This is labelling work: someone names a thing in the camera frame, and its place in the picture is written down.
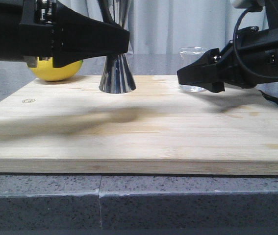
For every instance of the yellow lemon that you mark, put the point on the yellow lemon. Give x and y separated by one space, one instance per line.
45 70

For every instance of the grey curtain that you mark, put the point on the grey curtain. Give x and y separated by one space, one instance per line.
165 26

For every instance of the clear glass beaker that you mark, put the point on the clear glass beaker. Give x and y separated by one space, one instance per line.
189 55

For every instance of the wooden cutting board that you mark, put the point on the wooden cutting board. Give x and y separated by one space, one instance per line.
72 127

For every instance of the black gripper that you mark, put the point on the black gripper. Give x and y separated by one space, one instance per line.
249 60
32 30

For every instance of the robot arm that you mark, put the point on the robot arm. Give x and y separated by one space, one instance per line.
271 8

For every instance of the steel double jigger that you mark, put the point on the steel double jigger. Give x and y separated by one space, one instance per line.
117 77

